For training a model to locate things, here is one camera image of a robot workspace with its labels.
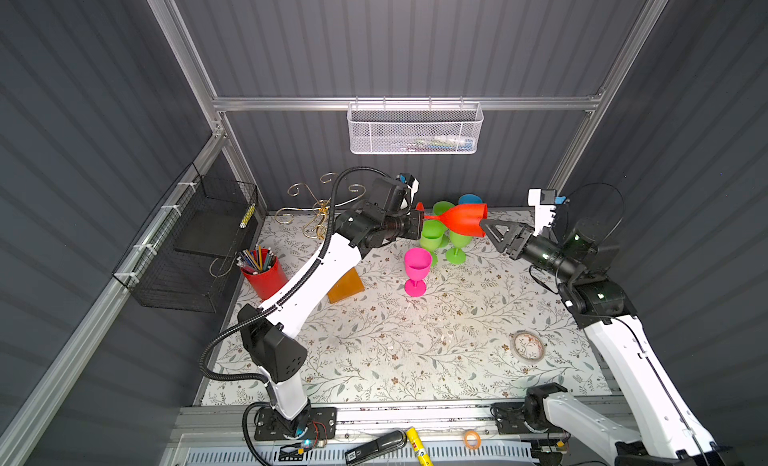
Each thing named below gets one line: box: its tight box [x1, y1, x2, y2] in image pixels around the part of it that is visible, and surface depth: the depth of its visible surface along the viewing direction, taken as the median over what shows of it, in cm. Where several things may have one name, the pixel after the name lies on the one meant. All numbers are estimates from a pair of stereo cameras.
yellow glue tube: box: [406, 427, 434, 466], surface depth 71 cm
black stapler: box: [344, 429, 408, 466], surface depth 68 cm
